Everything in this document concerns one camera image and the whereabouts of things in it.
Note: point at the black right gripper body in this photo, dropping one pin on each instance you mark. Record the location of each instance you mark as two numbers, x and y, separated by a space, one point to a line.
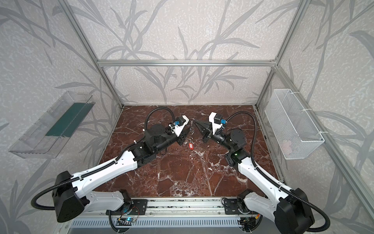
208 133

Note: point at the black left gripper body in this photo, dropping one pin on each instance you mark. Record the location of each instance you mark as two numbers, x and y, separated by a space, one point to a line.
180 137

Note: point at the key with red tag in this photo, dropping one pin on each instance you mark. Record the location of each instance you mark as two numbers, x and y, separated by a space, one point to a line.
191 145

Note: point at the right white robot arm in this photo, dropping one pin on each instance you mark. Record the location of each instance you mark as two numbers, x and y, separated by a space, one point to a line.
290 215

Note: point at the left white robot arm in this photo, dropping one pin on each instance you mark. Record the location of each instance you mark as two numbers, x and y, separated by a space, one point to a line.
74 193

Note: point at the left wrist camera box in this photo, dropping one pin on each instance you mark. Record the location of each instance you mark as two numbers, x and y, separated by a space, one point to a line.
178 125

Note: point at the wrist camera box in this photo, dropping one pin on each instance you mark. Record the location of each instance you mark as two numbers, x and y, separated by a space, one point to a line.
178 125
218 122

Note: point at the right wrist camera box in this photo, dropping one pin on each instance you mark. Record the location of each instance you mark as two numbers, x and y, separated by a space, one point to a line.
218 122

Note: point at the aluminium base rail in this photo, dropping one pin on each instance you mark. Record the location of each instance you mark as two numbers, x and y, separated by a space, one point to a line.
190 207

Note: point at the white wire mesh basket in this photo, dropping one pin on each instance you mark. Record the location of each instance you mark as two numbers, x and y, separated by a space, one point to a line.
295 132

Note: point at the clear plastic wall bin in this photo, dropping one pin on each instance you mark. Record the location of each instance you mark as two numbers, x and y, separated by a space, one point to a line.
46 138

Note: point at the white slotted cable duct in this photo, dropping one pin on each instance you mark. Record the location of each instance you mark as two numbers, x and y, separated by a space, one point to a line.
171 222

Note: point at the aluminium frame profiles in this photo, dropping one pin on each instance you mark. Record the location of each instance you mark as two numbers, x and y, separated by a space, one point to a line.
352 177

